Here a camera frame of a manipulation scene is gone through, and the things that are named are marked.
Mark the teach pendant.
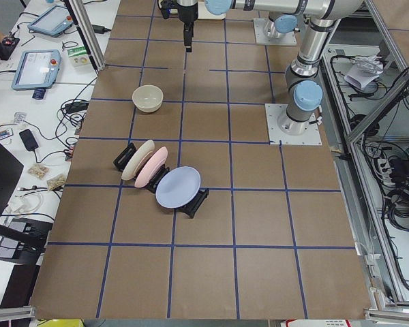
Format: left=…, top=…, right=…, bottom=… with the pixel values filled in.
left=28, top=5, right=73, bottom=37
left=12, top=49, right=61, bottom=91

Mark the green white carton box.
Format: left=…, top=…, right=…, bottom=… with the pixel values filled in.
left=67, top=46, right=91, bottom=67

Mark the aluminium frame post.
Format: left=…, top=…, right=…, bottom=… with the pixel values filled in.
left=64, top=0, right=106, bottom=72

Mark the lavender plate in rack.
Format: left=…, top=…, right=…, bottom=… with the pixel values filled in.
left=155, top=166, right=201, bottom=208

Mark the cream plate in rack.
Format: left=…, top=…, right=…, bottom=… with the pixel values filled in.
left=121, top=140, right=155, bottom=181

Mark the black power adapter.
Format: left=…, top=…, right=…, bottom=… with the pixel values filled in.
left=91, top=25, right=111, bottom=34

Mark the pink plate in rack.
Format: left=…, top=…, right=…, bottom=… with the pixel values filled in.
left=134, top=146, right=168, bottom=188

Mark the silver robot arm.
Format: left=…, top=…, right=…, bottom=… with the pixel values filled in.
left=262, top=12, right=297, bottom=45
left=205, top=0, right=362, bottom=136

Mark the teach pendant far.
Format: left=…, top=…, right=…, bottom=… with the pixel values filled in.
left=28, top=5, right=73, bottom=37

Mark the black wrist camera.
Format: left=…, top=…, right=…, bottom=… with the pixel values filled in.
left=157, top=0, right=178, bottom=19

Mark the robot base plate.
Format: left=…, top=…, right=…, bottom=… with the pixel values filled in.
left=253, top=15, right=297, bottom=46
left=265, top=104, right=322, bottom=146

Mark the cream ceramic bowl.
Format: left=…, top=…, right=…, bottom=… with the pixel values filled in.
left=132, top=84, right=164, bottom=113

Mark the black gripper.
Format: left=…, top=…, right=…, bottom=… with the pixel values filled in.
left=176, top=0, right=198, bottom=52

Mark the black phone on desk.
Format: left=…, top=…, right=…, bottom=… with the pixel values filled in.
left=19, top=129, right=39, bottom=152

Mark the teach pendant near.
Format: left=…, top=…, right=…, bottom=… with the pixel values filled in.
left=12, top=49, right=61, bottom=91

